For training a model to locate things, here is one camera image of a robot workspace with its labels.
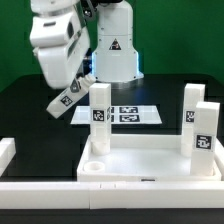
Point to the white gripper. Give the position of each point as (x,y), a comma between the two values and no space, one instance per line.
(60,64)

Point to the white desk tabletop tray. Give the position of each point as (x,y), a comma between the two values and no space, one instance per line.
(138,158)

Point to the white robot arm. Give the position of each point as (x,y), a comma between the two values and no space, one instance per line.
(114,60)

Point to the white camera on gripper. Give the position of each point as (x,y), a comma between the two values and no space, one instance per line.
(55,30)

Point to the white marker base plate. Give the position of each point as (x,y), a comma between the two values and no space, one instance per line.
(142,114)

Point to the white L-shaped fence wall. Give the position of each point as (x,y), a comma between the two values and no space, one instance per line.
(116,194)

